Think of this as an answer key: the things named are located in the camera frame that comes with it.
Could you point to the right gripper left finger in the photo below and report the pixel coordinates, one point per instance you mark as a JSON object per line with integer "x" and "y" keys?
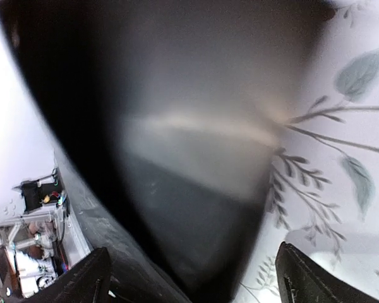
{"x": 88, "y": 281}

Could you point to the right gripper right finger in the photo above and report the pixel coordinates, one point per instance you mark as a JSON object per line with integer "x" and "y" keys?
{"x": 309, "y": 278}

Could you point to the black wrapping paper sheet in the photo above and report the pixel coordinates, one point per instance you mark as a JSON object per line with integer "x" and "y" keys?
{"x": 165, "y": 117}

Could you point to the floral patterned tablecloth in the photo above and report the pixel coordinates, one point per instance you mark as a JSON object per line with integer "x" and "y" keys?
{"x": 324, "y": 194}

